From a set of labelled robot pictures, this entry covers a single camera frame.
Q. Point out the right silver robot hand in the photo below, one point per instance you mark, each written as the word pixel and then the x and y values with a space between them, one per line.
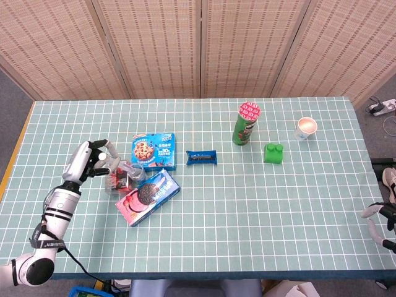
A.
pixel 390 213

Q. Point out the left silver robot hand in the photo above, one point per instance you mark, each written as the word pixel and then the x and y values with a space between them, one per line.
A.
pixel 79 164

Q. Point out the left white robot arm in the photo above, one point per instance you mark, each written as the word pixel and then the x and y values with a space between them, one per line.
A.
pixel 57 213

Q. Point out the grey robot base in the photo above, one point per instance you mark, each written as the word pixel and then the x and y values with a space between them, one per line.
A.
pixel 195 289

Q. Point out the white shoe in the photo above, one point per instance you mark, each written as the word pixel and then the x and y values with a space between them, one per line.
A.
pixel 389 182

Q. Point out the clear plastic box red label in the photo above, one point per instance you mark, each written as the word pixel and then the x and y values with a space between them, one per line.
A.
pixel 117 184

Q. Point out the black flat bar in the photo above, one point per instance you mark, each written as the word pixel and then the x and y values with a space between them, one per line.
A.
pixel 383 161

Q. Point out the pink blue Oreo box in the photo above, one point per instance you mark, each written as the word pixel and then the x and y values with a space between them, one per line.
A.
pixel 145 198

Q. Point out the blue chocolate chip cookie box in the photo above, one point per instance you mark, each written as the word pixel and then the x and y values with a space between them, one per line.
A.
pixel 154 150

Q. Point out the white power strip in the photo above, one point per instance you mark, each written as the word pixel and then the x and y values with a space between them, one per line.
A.
pixel 383 106

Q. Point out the white paper cup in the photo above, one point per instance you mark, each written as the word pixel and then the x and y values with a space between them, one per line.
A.
pixel 304 128

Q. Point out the blue snack packet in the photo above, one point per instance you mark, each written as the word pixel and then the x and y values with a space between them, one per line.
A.
pixel 201 157

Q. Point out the white paper sheet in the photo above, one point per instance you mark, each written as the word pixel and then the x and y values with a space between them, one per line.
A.
pixel 294 290

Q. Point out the blue plastic crate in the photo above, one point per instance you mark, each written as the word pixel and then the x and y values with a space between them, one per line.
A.
pixel 85 292

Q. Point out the green toy brick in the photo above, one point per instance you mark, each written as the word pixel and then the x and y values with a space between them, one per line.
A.
pixel 273 154

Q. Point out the green grid tablecloth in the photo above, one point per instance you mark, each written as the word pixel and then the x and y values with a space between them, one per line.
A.
pixel 232 216

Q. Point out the bamboo folding screen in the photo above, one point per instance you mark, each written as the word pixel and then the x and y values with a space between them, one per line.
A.
pixel 198 46

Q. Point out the green Pringles can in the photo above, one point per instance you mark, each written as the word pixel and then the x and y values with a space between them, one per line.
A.
pixel 244 130

